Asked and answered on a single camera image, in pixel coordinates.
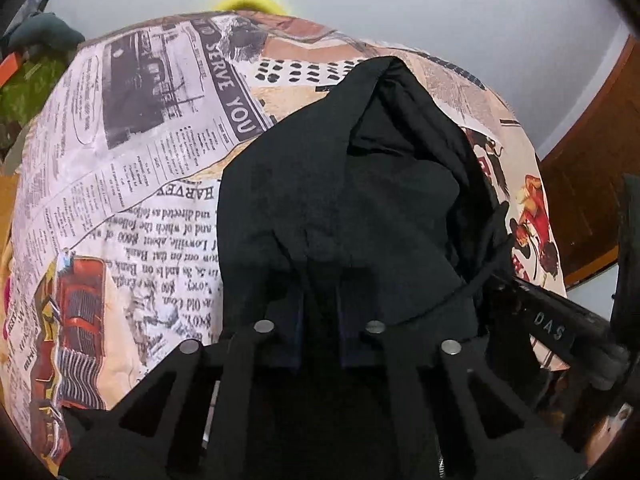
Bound black zip hoodie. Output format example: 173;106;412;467
217;56;540;377

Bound wooden door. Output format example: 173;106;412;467
541;36;640;287

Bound newspaper print bed quilt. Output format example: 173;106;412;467
1;11;565;474

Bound orange shoe box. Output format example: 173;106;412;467
0;52;23;87

